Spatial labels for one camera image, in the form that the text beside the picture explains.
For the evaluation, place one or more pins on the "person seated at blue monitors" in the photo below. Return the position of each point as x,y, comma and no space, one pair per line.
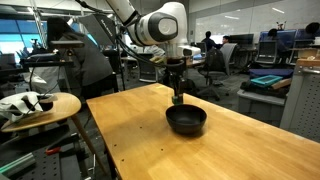
278,41

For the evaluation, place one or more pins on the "grey softbox panel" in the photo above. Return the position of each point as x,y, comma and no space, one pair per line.
98,28

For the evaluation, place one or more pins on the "small black cup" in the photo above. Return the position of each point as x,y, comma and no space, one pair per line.
46,103

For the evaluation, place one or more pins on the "blue lit computer monitor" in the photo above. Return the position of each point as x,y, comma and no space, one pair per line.
286,36

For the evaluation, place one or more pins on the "black bowl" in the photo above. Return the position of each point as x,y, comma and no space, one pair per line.
186,118

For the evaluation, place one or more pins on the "round wooden office table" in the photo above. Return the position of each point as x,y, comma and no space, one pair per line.
196,62

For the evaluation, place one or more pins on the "seated person in dark shirt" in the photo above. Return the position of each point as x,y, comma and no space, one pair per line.
209,41

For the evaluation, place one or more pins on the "dark office chair with jacket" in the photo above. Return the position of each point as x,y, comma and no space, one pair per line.
215,65

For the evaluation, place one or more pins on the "grey chair back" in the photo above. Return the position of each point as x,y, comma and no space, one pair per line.
266,51

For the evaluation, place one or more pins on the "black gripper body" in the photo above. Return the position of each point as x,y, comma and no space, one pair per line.
176,66

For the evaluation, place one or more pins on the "dark computer monitor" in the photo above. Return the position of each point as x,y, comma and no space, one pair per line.
240,38

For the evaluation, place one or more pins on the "grey perforated metal cabinet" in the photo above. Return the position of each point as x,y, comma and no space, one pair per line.
304,100

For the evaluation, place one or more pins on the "dark blue cushion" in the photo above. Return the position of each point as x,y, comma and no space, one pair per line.
270,72

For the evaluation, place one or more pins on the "teal tray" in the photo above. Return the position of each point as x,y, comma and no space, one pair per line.
266,80

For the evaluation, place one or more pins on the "black flat tray device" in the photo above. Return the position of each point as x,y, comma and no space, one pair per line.
66,44

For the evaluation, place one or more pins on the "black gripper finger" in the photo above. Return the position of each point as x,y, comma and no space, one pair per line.
175,87
181,89

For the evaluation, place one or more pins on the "white crumpled cloth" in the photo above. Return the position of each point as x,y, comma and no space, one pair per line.
16,103

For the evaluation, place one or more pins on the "black backpack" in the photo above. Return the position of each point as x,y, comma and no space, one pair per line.
190,87

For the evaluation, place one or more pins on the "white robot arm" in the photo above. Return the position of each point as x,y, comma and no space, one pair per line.
160,26

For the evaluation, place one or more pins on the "grey plastic bin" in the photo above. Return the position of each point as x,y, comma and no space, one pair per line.
261,106

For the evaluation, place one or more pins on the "seated person behind dark monitor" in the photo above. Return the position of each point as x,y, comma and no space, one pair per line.
226,39

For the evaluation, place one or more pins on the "bent person in grey jacket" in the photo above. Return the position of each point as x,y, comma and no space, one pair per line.
86,60

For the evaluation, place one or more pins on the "wooden plank piece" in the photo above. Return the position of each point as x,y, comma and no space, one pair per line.
281,83

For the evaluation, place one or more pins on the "black horizontal rail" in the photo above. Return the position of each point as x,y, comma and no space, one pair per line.
40,62

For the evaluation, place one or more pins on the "grey mesh office chair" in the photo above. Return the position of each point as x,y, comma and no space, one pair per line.
146,70

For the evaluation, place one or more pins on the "aluminium extrusion bar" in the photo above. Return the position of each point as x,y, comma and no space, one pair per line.
16,165

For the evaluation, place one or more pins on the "round wooden side table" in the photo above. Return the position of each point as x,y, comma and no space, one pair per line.
63,106

